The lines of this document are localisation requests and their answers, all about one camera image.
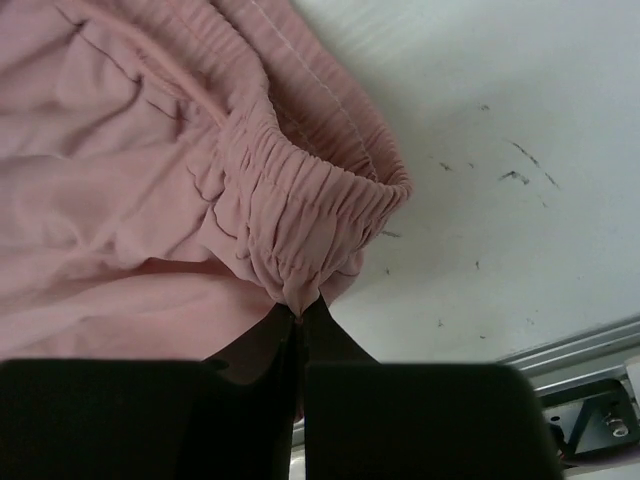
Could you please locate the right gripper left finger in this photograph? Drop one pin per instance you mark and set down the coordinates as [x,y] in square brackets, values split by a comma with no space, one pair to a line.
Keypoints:
[229,416]

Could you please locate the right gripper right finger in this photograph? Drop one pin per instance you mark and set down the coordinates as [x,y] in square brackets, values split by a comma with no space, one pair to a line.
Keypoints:
[370,420]

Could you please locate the pink trousers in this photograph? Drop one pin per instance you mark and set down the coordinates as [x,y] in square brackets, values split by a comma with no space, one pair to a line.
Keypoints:
[171,170]

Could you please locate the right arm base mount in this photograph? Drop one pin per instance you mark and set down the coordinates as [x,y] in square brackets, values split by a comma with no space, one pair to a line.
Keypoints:
[594,425]

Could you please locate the aluminium frame rail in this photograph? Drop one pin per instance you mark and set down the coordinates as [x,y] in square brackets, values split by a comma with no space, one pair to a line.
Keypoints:
[610,352]

